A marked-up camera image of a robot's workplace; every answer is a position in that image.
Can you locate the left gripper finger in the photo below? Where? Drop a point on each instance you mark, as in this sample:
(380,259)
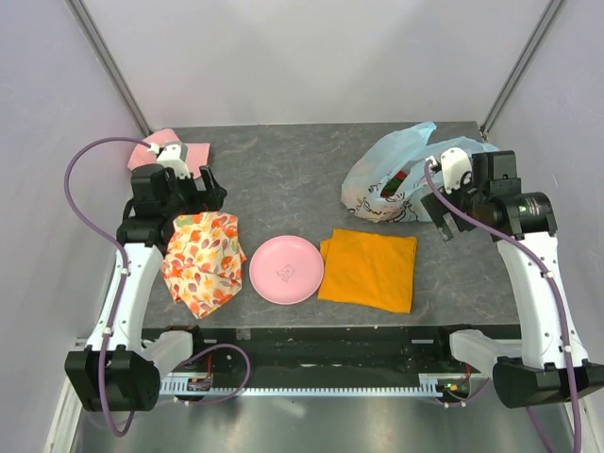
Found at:
(203,182)
(218,194)

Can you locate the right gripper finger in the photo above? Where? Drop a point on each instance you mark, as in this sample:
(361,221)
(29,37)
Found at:
(434,207)
(448,230)

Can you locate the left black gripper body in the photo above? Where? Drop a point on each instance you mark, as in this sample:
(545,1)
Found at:
(184,195)

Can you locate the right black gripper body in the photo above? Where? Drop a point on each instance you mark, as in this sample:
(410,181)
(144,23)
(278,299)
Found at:
(464,198)

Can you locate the light blue plastic bag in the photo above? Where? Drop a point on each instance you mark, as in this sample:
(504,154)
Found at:
(370,190)

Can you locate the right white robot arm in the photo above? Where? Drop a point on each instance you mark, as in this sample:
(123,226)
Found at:
(483,191)

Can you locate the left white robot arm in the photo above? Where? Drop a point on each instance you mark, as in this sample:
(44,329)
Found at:
(115,370)

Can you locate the pink cap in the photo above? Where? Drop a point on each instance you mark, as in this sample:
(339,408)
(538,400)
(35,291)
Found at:
(198,153)

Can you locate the floral patterned cloth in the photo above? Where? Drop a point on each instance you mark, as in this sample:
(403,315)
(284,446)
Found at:
(204,261)

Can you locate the orange folded cloth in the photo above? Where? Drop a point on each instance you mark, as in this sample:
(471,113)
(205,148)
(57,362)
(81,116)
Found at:
(368,269)

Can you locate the pink plate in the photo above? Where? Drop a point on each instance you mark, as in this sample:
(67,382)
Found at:
(286,270)

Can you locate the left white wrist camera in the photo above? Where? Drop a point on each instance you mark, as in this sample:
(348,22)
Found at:
(172,155)

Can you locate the slotted cable duct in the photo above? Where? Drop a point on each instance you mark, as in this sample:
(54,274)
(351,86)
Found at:
(190,385)

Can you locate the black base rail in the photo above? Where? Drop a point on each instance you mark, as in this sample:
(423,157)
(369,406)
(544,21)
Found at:
(414,350)

